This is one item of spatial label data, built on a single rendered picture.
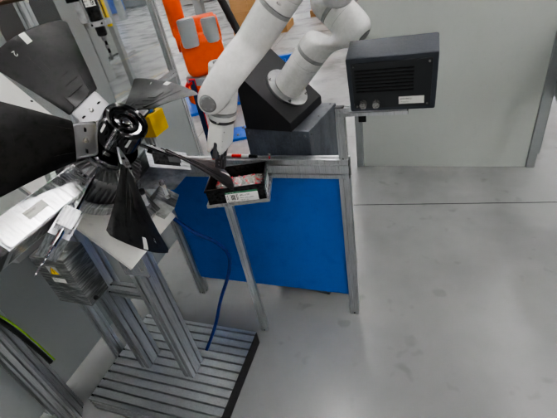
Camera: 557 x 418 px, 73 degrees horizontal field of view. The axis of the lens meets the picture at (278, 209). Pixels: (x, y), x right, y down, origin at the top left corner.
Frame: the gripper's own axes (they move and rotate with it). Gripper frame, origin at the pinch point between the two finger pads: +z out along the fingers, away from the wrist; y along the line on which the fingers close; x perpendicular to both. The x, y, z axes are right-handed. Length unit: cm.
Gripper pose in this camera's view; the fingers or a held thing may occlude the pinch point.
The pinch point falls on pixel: (220, 162)
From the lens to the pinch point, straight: 123.6
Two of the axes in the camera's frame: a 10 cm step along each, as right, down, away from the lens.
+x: 9.5, 2.8, -1.5
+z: -1.2, 7.6, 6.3
